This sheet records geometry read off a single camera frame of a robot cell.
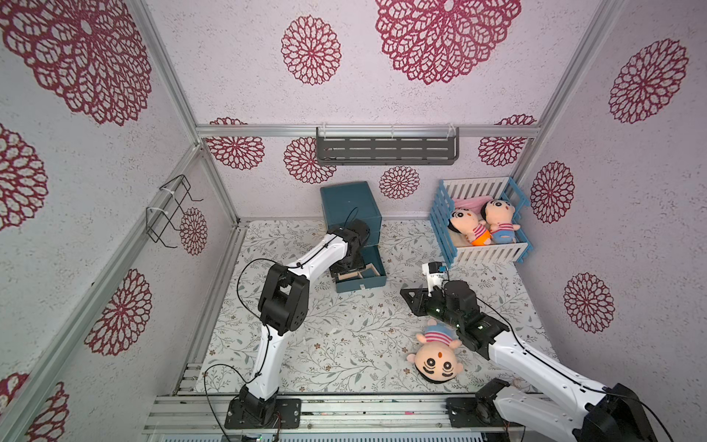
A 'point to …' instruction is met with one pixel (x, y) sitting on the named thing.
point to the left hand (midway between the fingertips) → (349, 269)
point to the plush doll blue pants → (498, 214)
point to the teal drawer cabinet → (342, 203)
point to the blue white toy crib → (458, 256)
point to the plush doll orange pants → (466, 222)
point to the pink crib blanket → (474, 203)
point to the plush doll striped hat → (435, 360)
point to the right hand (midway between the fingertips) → (406, 293)
